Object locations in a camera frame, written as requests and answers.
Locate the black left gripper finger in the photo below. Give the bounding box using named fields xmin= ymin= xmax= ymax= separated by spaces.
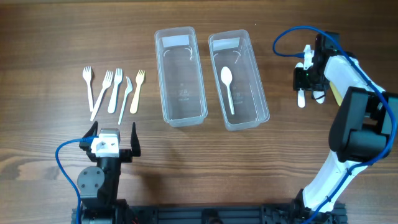
xmin=83 ymin=121 xmax=98 ymax=139
xmin=130 ymin=122 xmax=141 ymax=157

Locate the broad white plastic spoon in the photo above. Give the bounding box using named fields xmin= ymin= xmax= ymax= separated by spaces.
xmin=313 ymin=91 xmax=325 ymax=104

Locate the thick-handled white plastic spoon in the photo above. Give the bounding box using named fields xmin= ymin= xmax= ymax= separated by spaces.
xmin=297 ymin=89 xmax=305 ymax=108

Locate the cream yellow plastic spoon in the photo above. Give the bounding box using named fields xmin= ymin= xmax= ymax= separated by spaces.
xmin=330 ymin=82 xmax=343 ymax=106

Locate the thin-handled white plastic spoon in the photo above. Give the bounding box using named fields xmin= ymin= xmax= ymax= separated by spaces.
xmin=221 ymin=67 xmax=234 ymax=115

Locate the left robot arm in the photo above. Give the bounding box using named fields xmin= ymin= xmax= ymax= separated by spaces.
xmin=71 ymin=122 xmax=141 ymax=223

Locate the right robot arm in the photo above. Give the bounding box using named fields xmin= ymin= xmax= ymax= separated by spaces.
xmin=290 ymin=32 xmax=397 ymax=223

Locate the left clear plastic container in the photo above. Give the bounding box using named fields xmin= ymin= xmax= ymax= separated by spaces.
xmin=154 ymin=27 xmax=208 ymax=128

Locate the clear plastic container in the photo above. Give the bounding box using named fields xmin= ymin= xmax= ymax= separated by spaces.
xmin=208 ymin=29 xmax=270 ymax=131
xmin=154 ymin=27 xmax=208 ymax=128

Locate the right clear plastic container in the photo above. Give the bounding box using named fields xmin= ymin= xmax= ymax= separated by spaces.
xmin=208 ymin=29 xmax=270 ymax=131

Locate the long white plastic fork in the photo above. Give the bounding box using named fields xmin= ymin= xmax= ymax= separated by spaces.
xmin=90 ymin=70 xmax=113 ymax=121

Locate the white plastic fork on side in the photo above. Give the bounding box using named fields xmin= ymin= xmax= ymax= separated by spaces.
xmin=118 ymin=77 xmax=133 ymax=125

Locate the small white plastic fork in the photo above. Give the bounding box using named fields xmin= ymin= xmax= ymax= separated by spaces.
xmin=82 ymin=66 xmax=94 ymax=112

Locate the cream yellow plastic fork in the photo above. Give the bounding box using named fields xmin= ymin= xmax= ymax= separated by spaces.
xmin=129 ymin=70 xmax=145 ymax=114

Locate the left blue cable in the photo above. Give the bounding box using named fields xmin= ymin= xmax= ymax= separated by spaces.
xmin=55 ymin=136 xmax=100 ymax=224

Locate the blue cable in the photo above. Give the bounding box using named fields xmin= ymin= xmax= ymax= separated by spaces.
xmin=272 ymin=25 xmax=398 ymax=224
xmin=55 ymin=136 xmax=100 ymax=224

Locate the right blue cable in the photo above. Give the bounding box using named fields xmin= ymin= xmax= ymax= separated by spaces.
xmin=272 ymin=25 xmax=398 ymax=224

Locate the wide-handled white plastic fork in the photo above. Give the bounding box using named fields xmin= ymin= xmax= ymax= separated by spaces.
xmin=108 ymin=68 xmax=123 ymax=113

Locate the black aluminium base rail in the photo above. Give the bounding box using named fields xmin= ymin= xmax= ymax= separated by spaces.
xmin=70 ymin=202 xmax=346 ymax=224

